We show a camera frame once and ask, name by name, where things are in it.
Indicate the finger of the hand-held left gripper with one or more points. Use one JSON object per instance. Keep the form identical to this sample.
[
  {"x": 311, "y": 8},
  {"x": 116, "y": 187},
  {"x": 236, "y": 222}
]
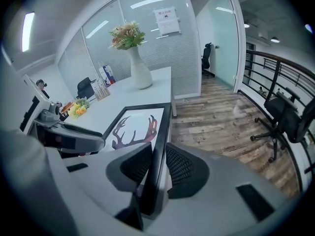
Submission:
[{"x": 86, "y": 140}]

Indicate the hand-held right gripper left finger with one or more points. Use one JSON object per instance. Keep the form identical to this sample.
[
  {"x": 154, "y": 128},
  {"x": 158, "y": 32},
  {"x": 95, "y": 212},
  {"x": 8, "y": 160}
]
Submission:
[{"x": 98, "y": 178}]

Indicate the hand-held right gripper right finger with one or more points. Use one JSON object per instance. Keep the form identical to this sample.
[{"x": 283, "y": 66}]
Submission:
[{"x": 221, "y": 181}]

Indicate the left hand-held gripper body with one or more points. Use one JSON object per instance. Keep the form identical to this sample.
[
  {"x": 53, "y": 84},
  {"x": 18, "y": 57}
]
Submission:
[{"x": 46, "y": 114}]

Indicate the black picture frame antler print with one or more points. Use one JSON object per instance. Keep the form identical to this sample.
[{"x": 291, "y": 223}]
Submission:
[{"x": 141, "y": 124}]

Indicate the orange item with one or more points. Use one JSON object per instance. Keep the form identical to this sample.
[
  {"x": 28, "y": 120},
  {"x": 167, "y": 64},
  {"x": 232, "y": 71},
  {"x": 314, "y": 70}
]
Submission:
[{"x": 67, "y": 106}]

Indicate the yellow flower bunch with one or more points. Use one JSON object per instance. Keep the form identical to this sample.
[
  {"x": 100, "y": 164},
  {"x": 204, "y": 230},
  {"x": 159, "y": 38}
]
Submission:
[{"x": 78, "y": 109}]

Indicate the black office chair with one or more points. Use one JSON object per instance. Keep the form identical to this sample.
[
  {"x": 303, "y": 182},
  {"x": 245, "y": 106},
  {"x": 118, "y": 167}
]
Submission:
[
  {"x": 206, "y": 58},
  {"x": 85, "y": 88},
  {"x": 283, "y": 117}
]

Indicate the wooden rack of tubes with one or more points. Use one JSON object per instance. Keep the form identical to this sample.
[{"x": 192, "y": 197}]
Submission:
[{"x": 102, "y": 91}]

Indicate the white and blue box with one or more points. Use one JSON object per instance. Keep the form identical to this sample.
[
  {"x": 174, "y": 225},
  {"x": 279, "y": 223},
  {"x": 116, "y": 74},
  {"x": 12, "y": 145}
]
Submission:
[{"x": 107, "y": 74}]

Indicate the long ceiling light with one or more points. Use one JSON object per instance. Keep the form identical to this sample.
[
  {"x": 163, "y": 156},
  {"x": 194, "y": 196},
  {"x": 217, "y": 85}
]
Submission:
[{"x": 27, "y": 31}]

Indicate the white ceramic vase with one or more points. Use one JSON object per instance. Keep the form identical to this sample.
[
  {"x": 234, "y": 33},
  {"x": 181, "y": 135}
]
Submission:
[{"x": 140, "y": 70}]

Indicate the pink and green flower bouquet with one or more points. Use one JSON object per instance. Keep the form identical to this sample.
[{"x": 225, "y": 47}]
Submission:
[{"x": 126, "y": 34}]

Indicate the black metal railing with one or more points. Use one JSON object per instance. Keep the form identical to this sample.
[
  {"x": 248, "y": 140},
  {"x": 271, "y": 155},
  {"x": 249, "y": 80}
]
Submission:
[{"x": 275, "y": 67}]

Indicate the white paper notice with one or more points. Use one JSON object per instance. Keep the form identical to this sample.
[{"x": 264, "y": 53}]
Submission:
[{"x": 167, "y": 20}]

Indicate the round pendant lamp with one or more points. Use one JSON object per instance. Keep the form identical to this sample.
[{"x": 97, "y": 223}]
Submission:
[{"x": 275, "y": 39}]

